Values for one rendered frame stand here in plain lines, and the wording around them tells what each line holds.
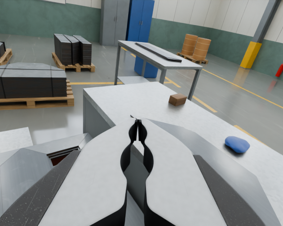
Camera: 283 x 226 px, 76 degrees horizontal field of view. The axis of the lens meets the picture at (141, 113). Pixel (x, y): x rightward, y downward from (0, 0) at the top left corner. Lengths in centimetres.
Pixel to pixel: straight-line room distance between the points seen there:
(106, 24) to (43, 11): 229
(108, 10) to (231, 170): 771
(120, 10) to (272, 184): 788
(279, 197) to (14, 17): 844
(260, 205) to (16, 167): 93
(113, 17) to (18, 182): 762
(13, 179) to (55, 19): 779
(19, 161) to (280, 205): 102
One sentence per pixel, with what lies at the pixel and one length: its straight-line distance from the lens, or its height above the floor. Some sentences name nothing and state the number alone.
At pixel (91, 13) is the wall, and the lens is 860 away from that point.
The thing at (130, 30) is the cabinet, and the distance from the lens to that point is 847.
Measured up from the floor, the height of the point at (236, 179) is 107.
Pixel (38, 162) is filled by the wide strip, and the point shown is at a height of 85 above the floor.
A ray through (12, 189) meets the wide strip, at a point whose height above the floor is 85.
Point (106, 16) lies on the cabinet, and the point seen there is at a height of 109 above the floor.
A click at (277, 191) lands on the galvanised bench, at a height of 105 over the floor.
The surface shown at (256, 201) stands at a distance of 71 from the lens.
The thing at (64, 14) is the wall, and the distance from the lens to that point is 846.
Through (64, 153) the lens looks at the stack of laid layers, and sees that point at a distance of 102.
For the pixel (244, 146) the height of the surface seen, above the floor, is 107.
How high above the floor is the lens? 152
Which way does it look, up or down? 29 degrees down
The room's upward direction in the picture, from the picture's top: 11 degrees clockwise
